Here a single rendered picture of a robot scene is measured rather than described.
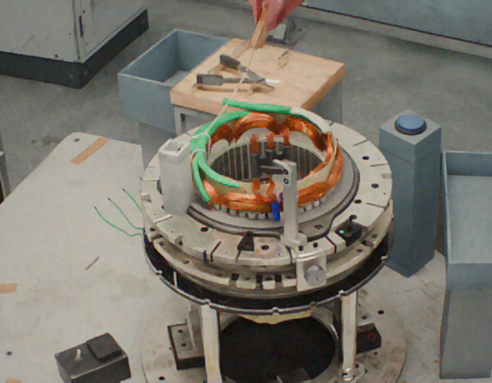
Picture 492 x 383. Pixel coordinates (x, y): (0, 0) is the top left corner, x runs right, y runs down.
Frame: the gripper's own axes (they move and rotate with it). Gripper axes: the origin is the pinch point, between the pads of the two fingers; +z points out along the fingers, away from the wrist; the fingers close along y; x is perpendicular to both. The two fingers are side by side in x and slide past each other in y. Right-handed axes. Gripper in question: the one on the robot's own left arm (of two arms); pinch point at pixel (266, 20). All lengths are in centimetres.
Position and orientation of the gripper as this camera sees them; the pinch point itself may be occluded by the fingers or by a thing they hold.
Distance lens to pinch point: 133.9
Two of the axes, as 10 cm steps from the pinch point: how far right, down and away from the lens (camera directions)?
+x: 6.5, -3.9, 6.5
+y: 7.1, 6.2, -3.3
